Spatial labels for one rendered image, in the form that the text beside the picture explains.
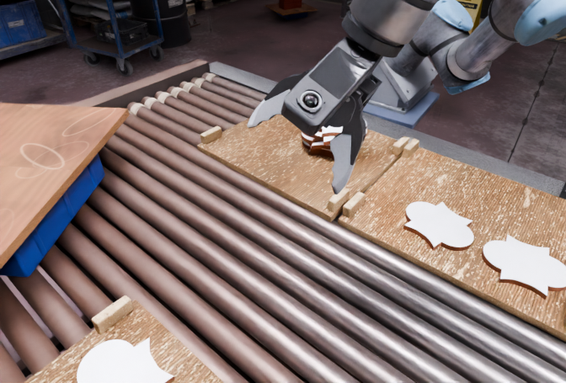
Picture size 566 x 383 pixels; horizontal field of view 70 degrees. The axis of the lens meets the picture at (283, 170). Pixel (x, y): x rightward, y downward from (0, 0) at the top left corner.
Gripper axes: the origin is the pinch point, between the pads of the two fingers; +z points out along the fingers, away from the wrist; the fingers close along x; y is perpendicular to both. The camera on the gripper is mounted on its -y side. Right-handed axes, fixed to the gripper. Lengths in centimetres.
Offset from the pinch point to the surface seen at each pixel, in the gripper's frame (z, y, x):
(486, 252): 6.1, 22.7, -34.6
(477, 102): 63, 309, -54
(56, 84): 216, 176, 242
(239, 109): 35, 54, 30
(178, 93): 45, 54, 52
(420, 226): 10.7, 24.0, -23.9
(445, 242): 9.0, 22.1, -28.4
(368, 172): 16.2, 38.0, -10.5
